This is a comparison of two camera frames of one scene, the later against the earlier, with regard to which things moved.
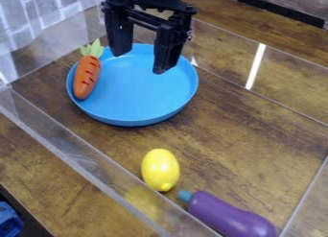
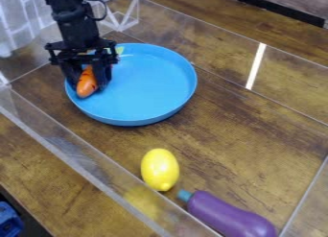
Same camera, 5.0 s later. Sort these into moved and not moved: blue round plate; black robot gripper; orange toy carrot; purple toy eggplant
Moved: black robot gripper
Not moved: purple toy eggplant; blue round plate; orange toy carrot
